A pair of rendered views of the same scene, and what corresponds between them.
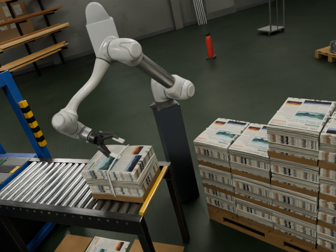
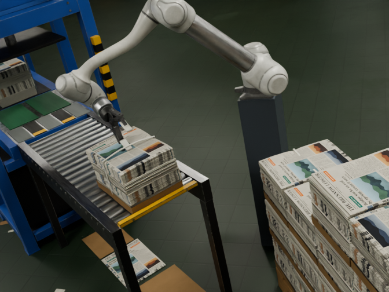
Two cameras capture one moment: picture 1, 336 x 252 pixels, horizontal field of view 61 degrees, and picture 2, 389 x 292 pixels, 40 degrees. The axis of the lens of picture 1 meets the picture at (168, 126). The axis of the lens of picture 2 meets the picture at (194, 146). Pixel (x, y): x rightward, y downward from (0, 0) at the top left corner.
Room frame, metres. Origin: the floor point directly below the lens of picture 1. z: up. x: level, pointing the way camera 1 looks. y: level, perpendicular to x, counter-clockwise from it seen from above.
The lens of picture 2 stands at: (-0.15, -1.19, 2.19)
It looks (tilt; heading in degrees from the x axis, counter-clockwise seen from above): 28 degrees down; 35
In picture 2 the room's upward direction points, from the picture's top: 13 degrees counter-clockwise
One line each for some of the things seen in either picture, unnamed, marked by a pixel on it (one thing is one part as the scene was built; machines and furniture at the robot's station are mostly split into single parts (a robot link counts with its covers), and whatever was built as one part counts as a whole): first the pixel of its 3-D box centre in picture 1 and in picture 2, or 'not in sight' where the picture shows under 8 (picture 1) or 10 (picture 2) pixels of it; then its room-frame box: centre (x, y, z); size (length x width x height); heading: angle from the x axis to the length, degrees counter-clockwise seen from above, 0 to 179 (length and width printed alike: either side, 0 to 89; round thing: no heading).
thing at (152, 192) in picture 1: (155, 188); (158, 203); (1.44, 0.17, 0.81); 0.43 x 0.03 x 0.02; 154
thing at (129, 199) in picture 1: (141, 183); (149, 191); (1.49, 0.25, 0.83); 0.29 x 0.16 x 0.04; 154
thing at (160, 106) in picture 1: (162, 102); (254, 87); (2.25, 0.00, 1.03); 0.22 x 0.18 x 0.06; 102
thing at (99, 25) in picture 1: (102, 31); not in sight; (9.07, 1.22, 0.84); 0.84 x 0.75 x 1.67; 101
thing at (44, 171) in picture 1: (34, 181); (73, 142); (1.91, 1.12, 0.77); 0.47 x 0.05 x 0.05; 154
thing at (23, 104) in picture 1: (33, 124); (103, 68); (2.42, 1.17, 1.05); 0.05 x 0.05 x 0.45; 64
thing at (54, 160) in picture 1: (94, 167); (140, 149); (1.97, 0.65, 0.74); 1.34 x 0.05 x 0.12; 64
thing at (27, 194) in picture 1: (40, 182); (77, 145); (1.88, 1.06, 0.77); 0.47 x 0.05 x 0.05; 154
